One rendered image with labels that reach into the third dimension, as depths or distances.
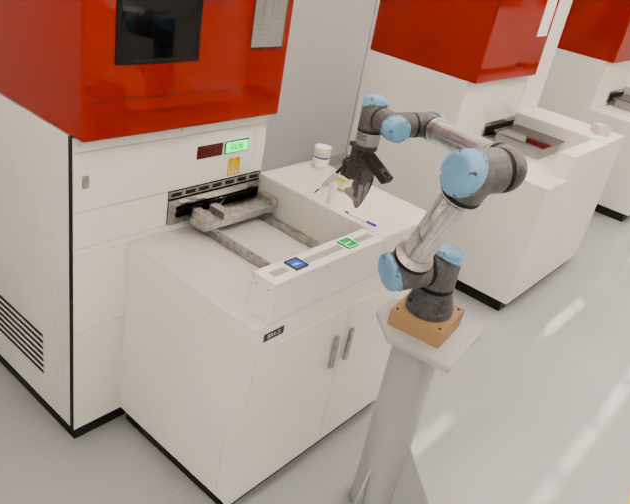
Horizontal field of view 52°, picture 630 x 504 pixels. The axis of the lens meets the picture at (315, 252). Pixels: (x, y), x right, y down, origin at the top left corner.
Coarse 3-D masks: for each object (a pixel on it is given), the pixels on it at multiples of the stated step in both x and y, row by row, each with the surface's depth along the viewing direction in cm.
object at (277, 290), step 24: (336, 240) 218; (360, 240) 222; (312, 264) 200; (336, 264) 207; (360, 264) 220; (264, 288) 189; (288, 288) 192; (312, 288) 202; (336, 288) 214; (264, 312) 192; (288, 312) 198
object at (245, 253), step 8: (208, 232) 234; (216, 232) 231; (216, 240) 232; (224, 240) 229; (232, 240) 228; (232, 248) 227; (240, 248) 224; (248, 256) 223; (256, 256) 221; (256, 264) 221; (264, 264) 218
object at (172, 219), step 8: (232, 184) 248; (240, 184) 250; (248, 184) 253; (256, 184) 257; (200, 192) 237; (208, 192) 238; (216, 192) 242; (224, 192) 245; (168, 200) 227; (176, 200) 228; (184, 200) 231; (192, 200) 234; (232, 200) 252; (240, 200) 254; (248, 200) 258; (168, 208) 228; (208, 208) 242; (168, 216) 229; (176, 216) 232; (184, 216) 234; (168, 224) 230
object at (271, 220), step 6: (258, 216) 254; (264, 216) 252; (270, 216) 251; (270, 222) 250; (276, 222) 248; (282, 222) 248; (276, 228) 249; (282, 228) 247; (288, 228) 245; (294, 228) 245; (288, 234) 246; (294, 234) 244; (300, 234) 242; (300, 240) 242; (306, 240) 240; (312, 240) 239; (312, 246) 239
